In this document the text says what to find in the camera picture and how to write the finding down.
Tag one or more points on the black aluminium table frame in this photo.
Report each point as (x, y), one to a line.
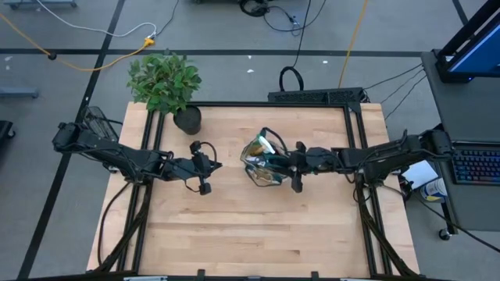
(254, 104)

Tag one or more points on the grey furniture base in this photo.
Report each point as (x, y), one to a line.
(19, 92)
(39, 3)

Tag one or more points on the rgb keyboard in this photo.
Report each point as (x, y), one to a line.
(476, 166)

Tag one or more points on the white blue canister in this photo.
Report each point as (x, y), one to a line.
(433, 191)

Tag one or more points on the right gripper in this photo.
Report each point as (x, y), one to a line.
(318, 160)

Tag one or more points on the black plant pot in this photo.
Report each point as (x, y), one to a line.
(188, 121)

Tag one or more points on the cream green canvas garden bag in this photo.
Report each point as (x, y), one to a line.
(250, 168)

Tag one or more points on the green white spray bottle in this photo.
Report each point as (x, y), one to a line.
(267, 145)

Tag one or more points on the grey equipment cart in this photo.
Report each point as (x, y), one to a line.
(468, 109)

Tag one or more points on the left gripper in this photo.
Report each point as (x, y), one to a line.
(183, 169)

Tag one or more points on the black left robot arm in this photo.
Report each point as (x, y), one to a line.
(117, 156)

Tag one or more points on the white paper sheet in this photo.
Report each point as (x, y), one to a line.
(420, 173)

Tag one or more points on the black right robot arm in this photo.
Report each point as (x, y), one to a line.
(390, 156)

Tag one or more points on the green leafy potted tree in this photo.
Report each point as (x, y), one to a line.
(164, 82)

